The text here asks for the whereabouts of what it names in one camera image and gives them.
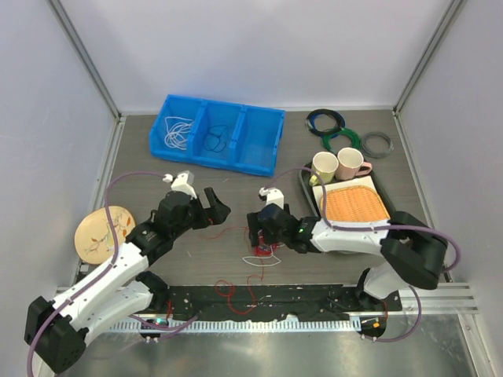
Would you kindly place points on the slotted cable duct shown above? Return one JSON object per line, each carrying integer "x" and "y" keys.
{"x": 290, "y": 324}

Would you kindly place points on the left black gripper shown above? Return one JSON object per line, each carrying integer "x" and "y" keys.
{"x": 216, "y": 213}

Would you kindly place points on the beige painted plate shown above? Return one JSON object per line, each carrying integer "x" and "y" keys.
{"x": 93, "y": 237}

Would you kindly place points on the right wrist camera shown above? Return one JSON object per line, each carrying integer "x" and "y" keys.
{"x": 272, "y": 196}

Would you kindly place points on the yellow mug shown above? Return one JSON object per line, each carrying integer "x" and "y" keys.
{"x": 324, "y": 164}

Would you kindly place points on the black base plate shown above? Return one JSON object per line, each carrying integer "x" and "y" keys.
{"x": 265, "y": 303}

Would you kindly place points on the orange woven basket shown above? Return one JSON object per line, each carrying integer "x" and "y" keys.
{"x": 354, "y": 204}

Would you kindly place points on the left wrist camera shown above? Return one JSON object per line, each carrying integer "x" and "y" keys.
{"x": 182, "y": 182}

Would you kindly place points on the black tray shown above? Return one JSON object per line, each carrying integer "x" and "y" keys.
{"x": 304, "y": 177}

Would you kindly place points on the blue three-compartment bin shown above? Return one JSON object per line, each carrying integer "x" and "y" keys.
{"x": 218, "y": 134}

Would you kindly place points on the pink mug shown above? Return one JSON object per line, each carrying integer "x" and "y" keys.
{"x": 351, "y": 164}

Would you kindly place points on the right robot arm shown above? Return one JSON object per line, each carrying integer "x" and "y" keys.
{"x": 413, "y": 253}

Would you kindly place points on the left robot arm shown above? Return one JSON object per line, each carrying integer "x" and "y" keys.
{"x": 59, "y": 330}

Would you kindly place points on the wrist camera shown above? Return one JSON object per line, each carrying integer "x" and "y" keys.
{"x": 272, "y": 196}
{"x": 182, "y": 182}

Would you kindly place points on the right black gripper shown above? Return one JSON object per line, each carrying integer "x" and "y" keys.
{"x": 256, "y": 224}

